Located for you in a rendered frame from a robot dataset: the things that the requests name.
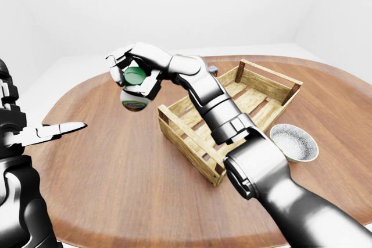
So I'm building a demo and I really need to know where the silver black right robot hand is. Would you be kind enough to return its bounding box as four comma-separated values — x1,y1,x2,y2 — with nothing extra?
105,42,173,100

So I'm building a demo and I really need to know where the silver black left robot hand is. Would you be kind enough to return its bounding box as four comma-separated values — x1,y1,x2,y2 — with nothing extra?
0,58,88,162

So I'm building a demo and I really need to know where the green-capped salad dressing bottle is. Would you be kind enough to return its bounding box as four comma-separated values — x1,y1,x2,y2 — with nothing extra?
120,66,151,113

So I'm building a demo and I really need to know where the wooden slat tray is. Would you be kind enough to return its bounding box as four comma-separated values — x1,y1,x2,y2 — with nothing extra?
158,59,304,188

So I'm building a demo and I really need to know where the patterned grey bowl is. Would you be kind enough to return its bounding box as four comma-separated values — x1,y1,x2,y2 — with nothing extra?
269,123,320,163

